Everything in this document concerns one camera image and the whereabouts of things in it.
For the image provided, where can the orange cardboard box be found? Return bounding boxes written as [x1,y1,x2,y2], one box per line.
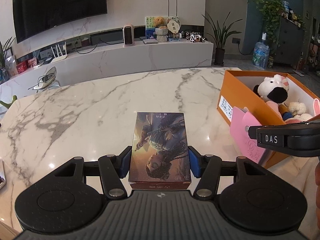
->
[216,69,320,170]

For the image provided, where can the white marble tv cabinet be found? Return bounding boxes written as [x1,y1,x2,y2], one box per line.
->
[1,40,214,102]

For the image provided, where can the teddy bear in basket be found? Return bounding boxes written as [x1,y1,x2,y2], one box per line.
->
[153,16,168,43]

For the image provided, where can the white rolling stool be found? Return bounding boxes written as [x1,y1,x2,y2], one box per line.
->
[28,67,61,93]

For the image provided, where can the white black plush dog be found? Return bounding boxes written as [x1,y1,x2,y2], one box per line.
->
[253,74,289,104]

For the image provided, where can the left potted plant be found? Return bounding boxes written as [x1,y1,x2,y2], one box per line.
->
[0,37,15,84]

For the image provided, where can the person right hand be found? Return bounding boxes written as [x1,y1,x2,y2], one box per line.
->
[315,163,320,208]

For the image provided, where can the black wall television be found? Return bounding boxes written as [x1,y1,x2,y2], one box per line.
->
[12,0,107,43]

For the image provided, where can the white pink crochet bunny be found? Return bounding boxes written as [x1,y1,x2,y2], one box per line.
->
[288,98,320,121]

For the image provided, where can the brown bear plush blue outfit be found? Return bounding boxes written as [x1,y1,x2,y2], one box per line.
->
[278,104,293,121]

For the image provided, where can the white wifi router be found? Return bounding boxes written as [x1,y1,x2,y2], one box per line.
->
[50,43,67,63]

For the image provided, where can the black white toy cows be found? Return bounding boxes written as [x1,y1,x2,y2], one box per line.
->
[185,31,207,43]

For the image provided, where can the illustrated card box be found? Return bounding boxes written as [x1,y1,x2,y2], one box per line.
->
[129,112,191,190]

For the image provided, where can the pink fabric pouch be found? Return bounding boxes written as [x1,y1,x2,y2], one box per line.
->
[266,100,281,116]

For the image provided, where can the round paper fan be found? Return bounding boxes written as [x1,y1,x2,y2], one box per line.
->
[167,16,181,38]

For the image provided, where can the blue water bottle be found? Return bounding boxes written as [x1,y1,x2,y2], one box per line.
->
[252,33,270,69]

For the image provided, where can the climbing green vine plant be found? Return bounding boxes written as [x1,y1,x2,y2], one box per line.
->
[254,0,284,46]

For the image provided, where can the dark drawer cabinet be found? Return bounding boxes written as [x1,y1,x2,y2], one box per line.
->
[274,18,304,67]

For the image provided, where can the green blue picture card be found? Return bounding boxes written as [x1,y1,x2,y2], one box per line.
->
[145,16,156,39]

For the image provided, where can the pink card holder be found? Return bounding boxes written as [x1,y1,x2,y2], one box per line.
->
[230,107,266,164]

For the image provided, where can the grey laptop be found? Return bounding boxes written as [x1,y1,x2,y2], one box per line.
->
[142,38,158,44]

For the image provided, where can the potted long leaf plant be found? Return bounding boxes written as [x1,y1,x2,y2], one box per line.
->
[202,12,243,66]

